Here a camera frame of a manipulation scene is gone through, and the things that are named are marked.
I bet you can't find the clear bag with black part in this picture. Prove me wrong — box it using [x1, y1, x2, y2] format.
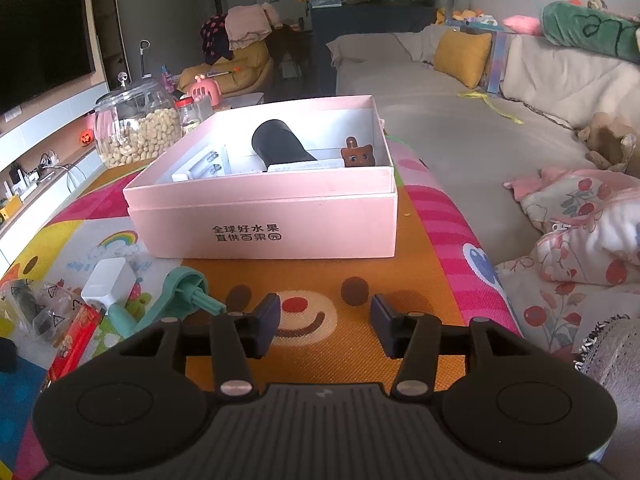
[0, 279, 83, 343]

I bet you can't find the pink plastic toy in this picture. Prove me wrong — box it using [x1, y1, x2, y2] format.
[187, 75, 224, 109]

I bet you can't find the small jar with red lid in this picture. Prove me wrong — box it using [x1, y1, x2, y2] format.
[174, 97, 204, 134]

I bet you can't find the red snack packet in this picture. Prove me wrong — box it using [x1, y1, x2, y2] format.
[47, 305, 104, 387]

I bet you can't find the grey fringed cloth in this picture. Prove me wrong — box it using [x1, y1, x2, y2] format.
[577, 315, 640, 461]

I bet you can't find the brown bear figurine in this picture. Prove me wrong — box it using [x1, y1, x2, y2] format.
[341, 136, 376, 168]

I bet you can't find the teal plastic tool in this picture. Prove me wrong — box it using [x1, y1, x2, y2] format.
[107, 266, 227, 341]

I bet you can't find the yellow ribbon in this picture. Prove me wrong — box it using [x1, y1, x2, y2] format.
[457, 90, 524, 125]

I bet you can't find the white power strip with cables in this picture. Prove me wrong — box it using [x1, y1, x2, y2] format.
[0, 152, 72, 197]

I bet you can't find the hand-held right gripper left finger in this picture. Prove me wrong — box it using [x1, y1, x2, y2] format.
[119, 294, 282, 402]

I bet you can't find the cartoon printed play mat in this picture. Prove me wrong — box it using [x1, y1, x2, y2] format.
[0, 140, 527, 461]

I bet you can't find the iridescent gift box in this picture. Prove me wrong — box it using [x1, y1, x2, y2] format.
[445, 19, 511, 95]

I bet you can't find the black polka dot cloth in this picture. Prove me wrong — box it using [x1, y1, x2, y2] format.
[200, 14, 234, 63]

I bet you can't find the yellow bean bag chair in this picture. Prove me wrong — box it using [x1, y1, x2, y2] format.
[179, 40, 275, 99]

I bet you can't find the black television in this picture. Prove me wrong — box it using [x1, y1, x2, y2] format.
[0, 0, 97, 119]

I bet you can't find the pink plush toy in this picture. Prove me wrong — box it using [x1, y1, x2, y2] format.
[502, 15, 544, 36]

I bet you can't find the white box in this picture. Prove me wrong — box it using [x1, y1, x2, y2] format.
[171, 144, 234, 184]

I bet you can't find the green plush pillow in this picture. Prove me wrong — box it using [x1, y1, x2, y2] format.
[541, 1, 640, 64]

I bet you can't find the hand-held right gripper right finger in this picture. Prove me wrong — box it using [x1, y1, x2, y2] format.
[370, 294, 508, 402]

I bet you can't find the glass jar of nuts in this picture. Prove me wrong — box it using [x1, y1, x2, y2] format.
[94, 72, 184, 169]

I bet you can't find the white charger cube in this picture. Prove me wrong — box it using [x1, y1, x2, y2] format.
[81, 258, 139, 311]

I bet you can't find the pink cardboard box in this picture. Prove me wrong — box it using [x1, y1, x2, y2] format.
[123, 94, 399, 261]

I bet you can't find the pink clothes pile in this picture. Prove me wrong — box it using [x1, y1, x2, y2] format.
[225, 2, 283, 51]

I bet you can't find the beige sofa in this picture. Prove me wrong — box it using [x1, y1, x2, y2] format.
[327, 30, 640, 261]

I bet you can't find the black cylinder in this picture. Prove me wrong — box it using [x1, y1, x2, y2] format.
[251, 119, 319, 170]

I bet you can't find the brown plush toy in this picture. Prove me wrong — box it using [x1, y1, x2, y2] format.
[575, 112, 640, 176]

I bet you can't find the floral blanket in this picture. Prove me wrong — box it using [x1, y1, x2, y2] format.
[495, 166, 640, 361]

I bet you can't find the yellow cushion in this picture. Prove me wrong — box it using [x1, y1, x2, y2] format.
[432, 31, 494, 90]

